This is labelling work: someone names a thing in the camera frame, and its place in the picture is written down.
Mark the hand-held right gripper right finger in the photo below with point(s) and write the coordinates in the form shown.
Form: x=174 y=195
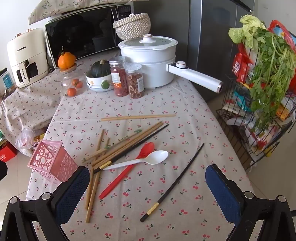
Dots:
x=224 y=197

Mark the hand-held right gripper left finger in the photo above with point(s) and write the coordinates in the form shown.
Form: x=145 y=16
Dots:
x=69 y=197

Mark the light bamboo chopstick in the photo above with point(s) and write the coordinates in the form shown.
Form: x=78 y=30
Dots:
x=91 y=208
x=99 y=148
x=138 y=117

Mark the pink perforated utensil holder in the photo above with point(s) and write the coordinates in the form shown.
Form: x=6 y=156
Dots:
x=46 y=157

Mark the black chopstick with gold band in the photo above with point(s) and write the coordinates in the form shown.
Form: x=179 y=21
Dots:
x=148 y=138
x=173 y=181

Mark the plastic-wrapped bamboo chopsticks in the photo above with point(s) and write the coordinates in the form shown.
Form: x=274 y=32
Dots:
x=120 y=141

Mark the white plastic spoon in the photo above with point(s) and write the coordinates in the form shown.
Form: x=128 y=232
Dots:
x=159 y=156

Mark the brown wooden chopstick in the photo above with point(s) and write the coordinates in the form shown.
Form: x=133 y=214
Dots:
x=138 y=139
x=143 y=133

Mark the red plastic spoon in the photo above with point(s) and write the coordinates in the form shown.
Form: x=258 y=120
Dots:
x=146 y=148

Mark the red cardboard box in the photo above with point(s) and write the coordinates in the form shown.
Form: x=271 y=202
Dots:
x=8 y=153

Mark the crumpled clear plastic bag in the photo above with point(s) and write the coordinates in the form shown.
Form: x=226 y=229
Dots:
x=26 y=139

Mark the cherry print tablecloth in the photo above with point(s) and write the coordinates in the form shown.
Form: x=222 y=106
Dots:
x=185 y=185
x=30 y=104

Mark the clear container with blue label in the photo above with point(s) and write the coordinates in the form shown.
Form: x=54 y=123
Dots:
x=6 y=80

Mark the small orange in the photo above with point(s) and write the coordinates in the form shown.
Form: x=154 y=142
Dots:
x=75 y=81
x=71 y=92
x=79 y=84

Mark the glass jar with wooden lid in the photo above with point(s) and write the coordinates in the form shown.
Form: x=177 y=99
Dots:
x=69 y=78

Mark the white ceramic bowl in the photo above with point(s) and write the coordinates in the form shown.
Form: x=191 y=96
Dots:
x=97 y=84

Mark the cream air fryer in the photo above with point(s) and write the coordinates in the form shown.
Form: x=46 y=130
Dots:
x=25 y=53

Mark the large orange with stem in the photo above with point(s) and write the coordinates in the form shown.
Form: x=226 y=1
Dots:
x=66 y=60

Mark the clear jar of red bits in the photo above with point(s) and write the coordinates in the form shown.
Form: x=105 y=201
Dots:
x=119 y=78

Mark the bunch of leafy greens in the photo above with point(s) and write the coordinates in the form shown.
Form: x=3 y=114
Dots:
x=268 y=76

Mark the clear jar of dried rings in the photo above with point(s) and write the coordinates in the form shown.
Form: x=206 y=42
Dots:
x=135 y=84

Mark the red snack packets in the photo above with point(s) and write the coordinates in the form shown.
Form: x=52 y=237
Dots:
x=241 y=67

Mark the dark green squash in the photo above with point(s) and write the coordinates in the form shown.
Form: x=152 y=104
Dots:
x=100 y=68

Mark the white electric cooking pot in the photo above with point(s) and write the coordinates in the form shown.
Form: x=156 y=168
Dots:
x=150 y=69

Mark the grey refrigerator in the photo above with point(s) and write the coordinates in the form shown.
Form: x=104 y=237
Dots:
x=215 y=41

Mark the black microwave oven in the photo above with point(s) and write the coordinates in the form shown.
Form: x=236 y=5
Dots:
x=81 y=34

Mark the white pot lid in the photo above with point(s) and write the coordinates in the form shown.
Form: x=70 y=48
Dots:
x=161 y=42

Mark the napa cabbage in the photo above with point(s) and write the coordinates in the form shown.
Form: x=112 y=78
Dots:
x=247 y=30

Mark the floral cloth cover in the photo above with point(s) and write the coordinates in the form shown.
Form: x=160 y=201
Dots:
x=57 y=9

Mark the red plastic bag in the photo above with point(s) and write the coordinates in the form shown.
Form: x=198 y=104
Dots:
x=286 y=34

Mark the woven lidded basket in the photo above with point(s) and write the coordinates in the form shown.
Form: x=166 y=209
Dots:
x=133 y=26

